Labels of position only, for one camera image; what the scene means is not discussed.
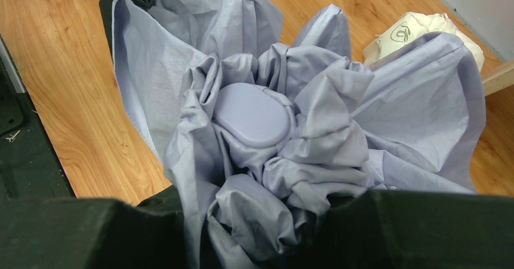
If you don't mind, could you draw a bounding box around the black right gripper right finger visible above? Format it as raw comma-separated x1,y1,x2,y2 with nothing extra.
285,190,513,268

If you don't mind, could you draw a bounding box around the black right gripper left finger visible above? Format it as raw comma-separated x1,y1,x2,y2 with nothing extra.
1,186,187,268

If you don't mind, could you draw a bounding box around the lavender folding umbrella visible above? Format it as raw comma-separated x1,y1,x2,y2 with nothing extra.
112,0,486,268

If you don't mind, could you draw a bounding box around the white crumpled paper bag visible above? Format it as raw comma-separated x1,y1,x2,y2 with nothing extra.
364,12,485,70

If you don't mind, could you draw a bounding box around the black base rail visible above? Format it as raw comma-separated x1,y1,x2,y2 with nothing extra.
1,41,75,201

